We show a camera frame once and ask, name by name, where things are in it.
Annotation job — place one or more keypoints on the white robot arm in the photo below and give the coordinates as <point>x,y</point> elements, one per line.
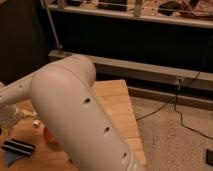
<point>61,93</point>

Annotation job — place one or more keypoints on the black striped eraser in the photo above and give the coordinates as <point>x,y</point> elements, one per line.
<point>18,147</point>

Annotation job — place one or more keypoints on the orange round object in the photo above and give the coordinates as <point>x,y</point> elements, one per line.
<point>49,138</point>

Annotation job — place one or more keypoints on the small white block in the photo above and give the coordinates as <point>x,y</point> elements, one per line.
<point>36,123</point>

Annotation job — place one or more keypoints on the white cluttered shelf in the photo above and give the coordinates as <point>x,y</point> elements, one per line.
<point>177,12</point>

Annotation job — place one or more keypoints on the blue cloth piece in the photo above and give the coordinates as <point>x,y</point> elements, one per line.
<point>10,158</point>

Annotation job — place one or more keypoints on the dark box on floor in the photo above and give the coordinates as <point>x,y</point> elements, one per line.
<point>209,157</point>

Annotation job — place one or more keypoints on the grey metal frame rail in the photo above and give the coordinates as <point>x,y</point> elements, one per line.
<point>161,74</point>

